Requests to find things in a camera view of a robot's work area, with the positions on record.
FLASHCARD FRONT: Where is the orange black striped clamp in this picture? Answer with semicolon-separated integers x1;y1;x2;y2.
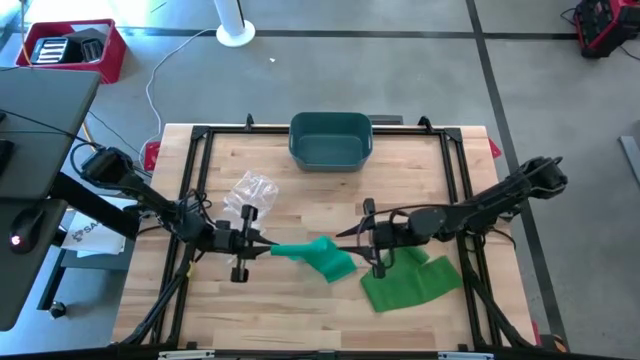
542;332;569;354

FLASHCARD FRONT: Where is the dark green elastic bandage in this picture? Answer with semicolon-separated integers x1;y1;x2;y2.
359;245;464;314

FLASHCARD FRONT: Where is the grey metal bar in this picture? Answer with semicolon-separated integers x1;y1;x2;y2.
618;134;640;187

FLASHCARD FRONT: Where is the black metal table frame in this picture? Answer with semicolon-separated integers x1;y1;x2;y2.
119;113;539;351

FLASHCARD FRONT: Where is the small black toaster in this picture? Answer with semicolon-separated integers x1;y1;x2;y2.
79;37;106;64

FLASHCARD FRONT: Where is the black silver toaster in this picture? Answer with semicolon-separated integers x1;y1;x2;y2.
29;35;84;67

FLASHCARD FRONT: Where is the white pole with round base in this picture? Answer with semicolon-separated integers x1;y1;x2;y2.
213;0;257;48

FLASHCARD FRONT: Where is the teal elastic bandage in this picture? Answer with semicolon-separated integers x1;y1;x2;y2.
269;235;358;284

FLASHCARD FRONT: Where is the black computer mouse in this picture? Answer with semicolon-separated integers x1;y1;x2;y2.
8;206;47;255

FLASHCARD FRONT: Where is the teal plastic bin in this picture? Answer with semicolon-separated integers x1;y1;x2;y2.
288;111;375;174

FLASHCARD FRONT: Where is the white floor cable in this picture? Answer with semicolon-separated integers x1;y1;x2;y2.
138;27;219;169

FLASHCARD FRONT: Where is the grey desk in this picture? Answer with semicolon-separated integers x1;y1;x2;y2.
0;67;103;332

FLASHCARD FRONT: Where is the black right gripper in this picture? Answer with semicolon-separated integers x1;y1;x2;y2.
334;197;419;280

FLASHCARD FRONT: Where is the silver metal bracket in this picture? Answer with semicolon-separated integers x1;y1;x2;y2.
158;349;216;360
438;351;495;360

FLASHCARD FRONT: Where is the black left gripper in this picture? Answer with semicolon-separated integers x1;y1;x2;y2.
214;204;279;284

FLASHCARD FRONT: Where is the white printed paper sheet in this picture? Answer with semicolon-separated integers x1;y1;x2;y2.
60;209;127;259

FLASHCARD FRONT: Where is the black desk support beam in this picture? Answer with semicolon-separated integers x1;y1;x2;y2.
48;171;142;240

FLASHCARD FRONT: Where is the clear plastic bag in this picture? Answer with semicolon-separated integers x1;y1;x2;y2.
222;169;280;232

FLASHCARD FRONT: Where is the red and black device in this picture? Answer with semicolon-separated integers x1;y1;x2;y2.
572;0;640;60

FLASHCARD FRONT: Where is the red plastic crate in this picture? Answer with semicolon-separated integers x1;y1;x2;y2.
15;18;128;85

